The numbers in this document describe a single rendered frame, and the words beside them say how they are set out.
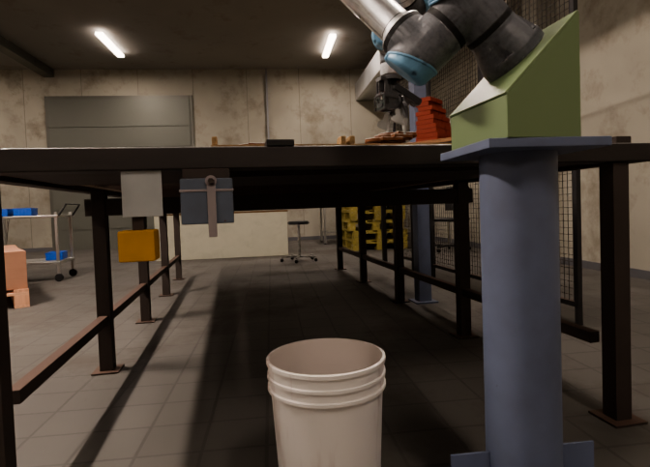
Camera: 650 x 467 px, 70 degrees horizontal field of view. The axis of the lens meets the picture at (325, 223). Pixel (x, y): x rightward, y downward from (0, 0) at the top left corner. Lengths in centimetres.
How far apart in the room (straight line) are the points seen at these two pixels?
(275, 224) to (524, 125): 656
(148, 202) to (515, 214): 90
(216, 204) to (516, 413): 87
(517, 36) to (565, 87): 15
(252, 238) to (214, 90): 473
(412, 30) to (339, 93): 1013
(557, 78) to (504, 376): 65
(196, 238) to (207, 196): 628
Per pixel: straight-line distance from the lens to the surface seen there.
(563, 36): 113
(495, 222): 110
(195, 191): 125
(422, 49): 111
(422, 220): 351
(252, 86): 1116
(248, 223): 743
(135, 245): 127
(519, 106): 104
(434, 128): 248
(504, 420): 120
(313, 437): 114
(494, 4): 116
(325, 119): 1107
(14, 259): 461
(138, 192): 129
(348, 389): 109
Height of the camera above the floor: 74
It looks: 2 degrees down
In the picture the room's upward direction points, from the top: 2 degrees counter-clockwise
